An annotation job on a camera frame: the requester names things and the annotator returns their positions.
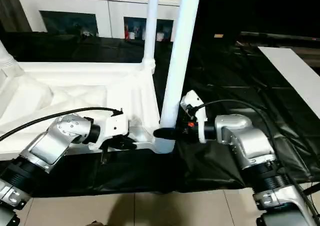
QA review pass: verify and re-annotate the black stand leg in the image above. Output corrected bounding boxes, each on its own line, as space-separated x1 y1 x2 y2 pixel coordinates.
302 182 320 195

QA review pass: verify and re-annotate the black left wrist camera cable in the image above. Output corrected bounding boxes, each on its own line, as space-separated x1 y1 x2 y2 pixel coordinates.
0 107 123 141

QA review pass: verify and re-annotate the white plastic table top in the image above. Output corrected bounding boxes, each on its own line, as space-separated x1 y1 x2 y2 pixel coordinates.
0 59 177 161

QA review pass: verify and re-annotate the white flat board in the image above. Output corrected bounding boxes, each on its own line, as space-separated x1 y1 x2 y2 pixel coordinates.
257 46 320 121

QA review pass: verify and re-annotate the white plastic table leg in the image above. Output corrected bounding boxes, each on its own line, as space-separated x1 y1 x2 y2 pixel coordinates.
158 0 203 141
141 0 161 73
0 39 26 78

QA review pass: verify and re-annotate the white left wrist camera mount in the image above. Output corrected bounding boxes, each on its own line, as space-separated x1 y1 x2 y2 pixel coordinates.
88 108 130 151

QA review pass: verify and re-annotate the white cabinet with glass doors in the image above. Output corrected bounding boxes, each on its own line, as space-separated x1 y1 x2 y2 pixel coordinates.
14 0 185 43

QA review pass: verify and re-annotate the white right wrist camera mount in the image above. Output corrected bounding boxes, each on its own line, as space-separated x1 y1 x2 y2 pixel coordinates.
180 90 208 144

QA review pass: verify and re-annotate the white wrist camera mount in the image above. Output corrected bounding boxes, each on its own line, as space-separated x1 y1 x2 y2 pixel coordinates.
88 108 130 151
180 90 208 144

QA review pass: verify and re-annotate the black cabinet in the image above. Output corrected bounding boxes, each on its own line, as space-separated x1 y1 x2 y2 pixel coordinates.
189 0 320 44

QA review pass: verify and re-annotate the black mat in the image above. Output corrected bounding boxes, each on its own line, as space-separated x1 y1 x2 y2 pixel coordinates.
0 30 320 199

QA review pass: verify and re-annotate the grey curtain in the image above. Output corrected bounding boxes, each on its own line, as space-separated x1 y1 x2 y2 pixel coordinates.
0 0 33 33

